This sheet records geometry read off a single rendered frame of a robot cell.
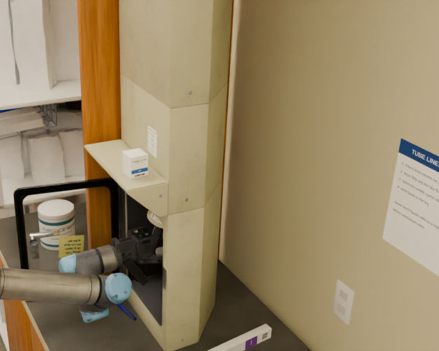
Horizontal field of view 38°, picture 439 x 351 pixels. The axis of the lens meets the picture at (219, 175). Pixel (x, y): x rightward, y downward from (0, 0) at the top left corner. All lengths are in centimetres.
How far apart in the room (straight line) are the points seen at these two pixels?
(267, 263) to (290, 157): 42
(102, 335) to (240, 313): 45
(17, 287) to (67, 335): 50
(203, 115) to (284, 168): 42
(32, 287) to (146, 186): 37
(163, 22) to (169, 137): 28
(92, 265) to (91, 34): 64
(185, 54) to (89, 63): 40
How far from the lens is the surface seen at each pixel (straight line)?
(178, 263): 179
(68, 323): 209
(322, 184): 181
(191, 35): 154
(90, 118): 191
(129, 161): 165
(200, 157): 166
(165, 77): 157
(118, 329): 206
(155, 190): 164
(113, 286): 165
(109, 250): 182
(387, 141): 159
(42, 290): 160
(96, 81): 188
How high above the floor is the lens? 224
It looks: 26 degrees down
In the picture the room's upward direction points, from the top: 3 degrees clockwise
